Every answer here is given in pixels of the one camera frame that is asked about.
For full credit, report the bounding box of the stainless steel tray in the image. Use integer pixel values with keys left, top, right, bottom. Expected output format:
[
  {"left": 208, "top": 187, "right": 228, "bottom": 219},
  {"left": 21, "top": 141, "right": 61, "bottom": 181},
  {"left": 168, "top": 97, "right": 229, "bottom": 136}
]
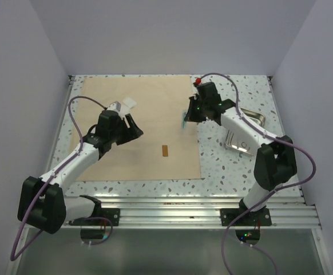
[{"left": 221, "top": 107, "right": 265, "bottom": 156}]

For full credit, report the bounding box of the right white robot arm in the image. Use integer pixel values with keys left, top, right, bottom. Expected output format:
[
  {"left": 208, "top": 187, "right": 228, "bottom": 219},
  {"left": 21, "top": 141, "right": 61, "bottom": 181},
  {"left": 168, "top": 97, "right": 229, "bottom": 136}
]
[{"left": 184, "top": 79, "right": 297, "bottom": 225}]

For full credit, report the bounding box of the brown adhesive bandage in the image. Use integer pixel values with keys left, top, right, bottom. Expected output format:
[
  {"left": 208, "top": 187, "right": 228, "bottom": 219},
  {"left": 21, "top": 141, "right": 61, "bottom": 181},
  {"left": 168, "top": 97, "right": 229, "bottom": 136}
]
[{"left": 162, "top": 145, "right": 169, "bottom": 157}]

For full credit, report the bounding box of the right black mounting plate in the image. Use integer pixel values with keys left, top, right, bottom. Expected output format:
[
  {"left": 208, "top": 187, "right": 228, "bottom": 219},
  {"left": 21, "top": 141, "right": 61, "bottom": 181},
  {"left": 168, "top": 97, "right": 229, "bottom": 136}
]
[{"left": 220, "top": 208, "right": 272, "bottom": 227}]

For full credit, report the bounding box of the green white packet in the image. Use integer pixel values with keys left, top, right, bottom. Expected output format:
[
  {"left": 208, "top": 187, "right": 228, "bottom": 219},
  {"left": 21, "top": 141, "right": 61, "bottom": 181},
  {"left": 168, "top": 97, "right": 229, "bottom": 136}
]
[{"left": 181, "top": 110, "right": 187, "bottom": 129}]

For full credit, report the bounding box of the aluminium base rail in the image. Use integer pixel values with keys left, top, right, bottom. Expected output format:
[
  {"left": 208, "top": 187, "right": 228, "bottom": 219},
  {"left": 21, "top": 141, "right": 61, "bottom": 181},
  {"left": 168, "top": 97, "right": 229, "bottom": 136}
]
[{"left": 99, "top": 197, "right": 321, "bottom": 229}]

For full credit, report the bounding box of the white gauze pad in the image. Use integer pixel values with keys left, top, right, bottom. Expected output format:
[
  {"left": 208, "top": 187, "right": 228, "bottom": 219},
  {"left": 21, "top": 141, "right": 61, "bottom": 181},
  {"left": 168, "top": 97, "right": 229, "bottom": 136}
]
[{"left": 123, "top": 97, "right": 137, "bottom": 109}]

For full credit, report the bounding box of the black mounting plate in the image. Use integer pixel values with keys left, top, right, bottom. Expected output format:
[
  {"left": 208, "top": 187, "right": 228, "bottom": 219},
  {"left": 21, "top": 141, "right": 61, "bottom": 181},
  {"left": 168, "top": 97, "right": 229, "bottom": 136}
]
[
  {"left": 220, "top": 208, "right": 272, "bottom": 227},
  {"left": 69, "top": 208, "right": 121, "bottom": 226}
]

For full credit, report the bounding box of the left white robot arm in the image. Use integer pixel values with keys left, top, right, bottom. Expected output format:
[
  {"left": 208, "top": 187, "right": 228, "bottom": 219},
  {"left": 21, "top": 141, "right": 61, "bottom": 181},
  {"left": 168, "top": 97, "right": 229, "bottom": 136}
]
[{"left": 17, "top": 111, "right": 143, "bottom": 234}]

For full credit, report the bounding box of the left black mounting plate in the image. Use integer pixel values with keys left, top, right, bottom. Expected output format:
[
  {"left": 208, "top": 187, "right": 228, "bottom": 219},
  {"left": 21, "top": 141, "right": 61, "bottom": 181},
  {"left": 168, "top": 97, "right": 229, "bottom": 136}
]
[{"left": 69, "top": 208, "right": 121, "bottom": 226}]

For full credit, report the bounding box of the beige cloth mat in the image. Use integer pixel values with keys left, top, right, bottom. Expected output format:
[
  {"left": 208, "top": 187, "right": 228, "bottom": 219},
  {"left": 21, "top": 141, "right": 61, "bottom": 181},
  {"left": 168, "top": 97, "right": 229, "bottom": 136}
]
[{"left": 78, "top": 76, "right": 201, "bottom": 181}]

